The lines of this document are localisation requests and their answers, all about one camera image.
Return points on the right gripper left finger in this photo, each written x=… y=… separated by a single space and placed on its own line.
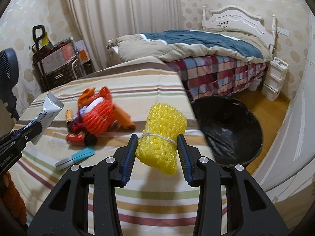
x=65 y=210

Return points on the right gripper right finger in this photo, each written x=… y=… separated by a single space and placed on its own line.
x=249 y=209

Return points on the silver cream tube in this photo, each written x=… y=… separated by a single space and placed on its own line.
x=50 y=109

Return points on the yellow cylindrical bottle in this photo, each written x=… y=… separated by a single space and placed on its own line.
x=68 y=116

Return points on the red can black cap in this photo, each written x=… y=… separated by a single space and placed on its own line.
x=81 y=139

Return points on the yellow foam net bundle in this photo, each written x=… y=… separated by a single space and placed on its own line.
x=157 y=146

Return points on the black trash bin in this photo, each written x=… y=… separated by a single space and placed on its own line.
x=231 y=130

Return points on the white door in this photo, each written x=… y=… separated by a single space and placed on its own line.
x=287 y=172

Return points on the dark blue standing fan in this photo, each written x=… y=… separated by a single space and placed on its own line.
x=9 y=73

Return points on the dark woven basket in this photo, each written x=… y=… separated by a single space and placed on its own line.
x=71 y=71

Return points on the cardboard box with labels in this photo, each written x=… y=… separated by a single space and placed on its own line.
x=57 y=58

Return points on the red and white wrapper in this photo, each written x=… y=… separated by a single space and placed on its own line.
x=76 y=125

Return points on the black hand trolley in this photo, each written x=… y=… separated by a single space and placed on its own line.
x=38 y=34

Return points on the plaid bed sheet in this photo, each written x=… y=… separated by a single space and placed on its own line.
x=216 y=75

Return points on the white plastic drawer unit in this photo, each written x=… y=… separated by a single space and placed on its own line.
x=274 y=78

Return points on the cream curtain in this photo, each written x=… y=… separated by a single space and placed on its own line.
x=99 y=21

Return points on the beige and blue duvet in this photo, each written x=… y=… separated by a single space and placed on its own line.
x=173 y=45

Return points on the white wooden headboard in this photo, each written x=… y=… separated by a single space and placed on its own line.
x=234 y=16

